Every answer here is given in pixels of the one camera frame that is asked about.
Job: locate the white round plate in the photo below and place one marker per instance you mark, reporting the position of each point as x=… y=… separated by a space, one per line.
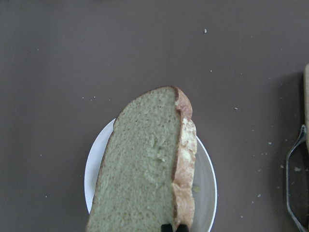
x=204 y=183

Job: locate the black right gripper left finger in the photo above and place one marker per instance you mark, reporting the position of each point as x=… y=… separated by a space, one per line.
x=166 y=228

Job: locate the wooden cutting board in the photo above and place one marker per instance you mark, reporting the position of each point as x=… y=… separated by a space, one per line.
x=306 y=101

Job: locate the bread slice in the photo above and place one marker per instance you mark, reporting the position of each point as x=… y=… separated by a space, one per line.
x=147 y=170

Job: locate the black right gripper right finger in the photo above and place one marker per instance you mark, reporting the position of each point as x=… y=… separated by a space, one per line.
x=182 y=228

